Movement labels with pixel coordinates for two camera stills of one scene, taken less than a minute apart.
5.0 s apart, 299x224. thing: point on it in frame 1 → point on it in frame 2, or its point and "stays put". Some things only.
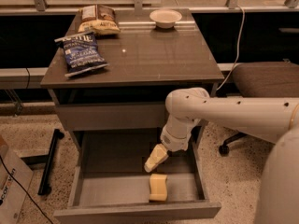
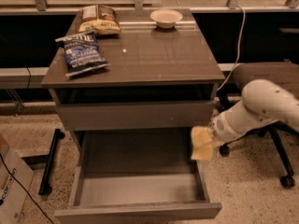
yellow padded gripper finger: (159, 155) → (205, 151)
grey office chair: (263, 79) stays put
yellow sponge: (158, 187) → (203, 152)
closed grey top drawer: (112, 116) stays put
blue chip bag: (82, 53) stays put
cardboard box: (15, 180) stays put
